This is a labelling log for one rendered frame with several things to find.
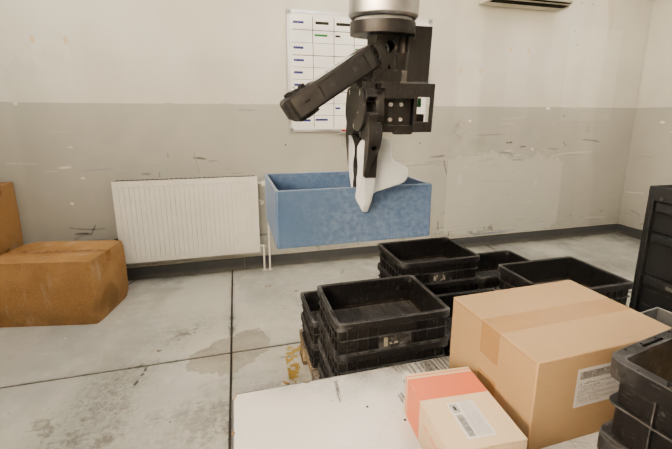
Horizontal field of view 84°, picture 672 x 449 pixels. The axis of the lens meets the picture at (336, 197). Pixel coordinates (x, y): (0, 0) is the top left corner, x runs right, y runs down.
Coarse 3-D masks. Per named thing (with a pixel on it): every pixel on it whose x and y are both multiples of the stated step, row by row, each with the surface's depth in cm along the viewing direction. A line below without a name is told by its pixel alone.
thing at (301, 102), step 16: (368, 48) 39; (336, 64) 41; (352, 64) 39; (368, 64) 39; (320, 80) 38; (336, 80) 39; (352, 80) 39; (288, 96) 39; (304, 96) 38; (320, 96) 39; (288, 112) 39; (304, 112) 39
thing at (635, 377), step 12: (660, 336) 50; (624, 348) 47; (636, 348) 47; (648, 348) 47; (612, 360) 46; (624, 360) 45; (612, 372) 46; (624, 372) 44; (636, 372) 43; (648, 372) 43; (624, 384) 44; (636, 384) 43; (648, 384) 42; (660, 384) 41; (648, 396) 42; (660, 396) 41
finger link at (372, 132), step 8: (368, 104) 40; (368, 112) 39; (368, 120) 39; (376, 120) 39; (368, 128) 39; (376, 128) 39; (368, 136) 39; (376, 136) 39; (368, 144) 39; (376, 144) 39; (368, 152) 40; (376, 152) 40; (368, 160) 40; (376, 160) 41; (368, 168) 41; (376, 168) 42; (368, 176) 42
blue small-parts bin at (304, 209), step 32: (288, 192) 43; (320, 192) 44; (352, 192) 45; (384, 192) 46; (416, 192) 47; (288, 224) 44; (320, 224) 45; (352, 224) 46; (384, 224) 47; (416, 224) 48
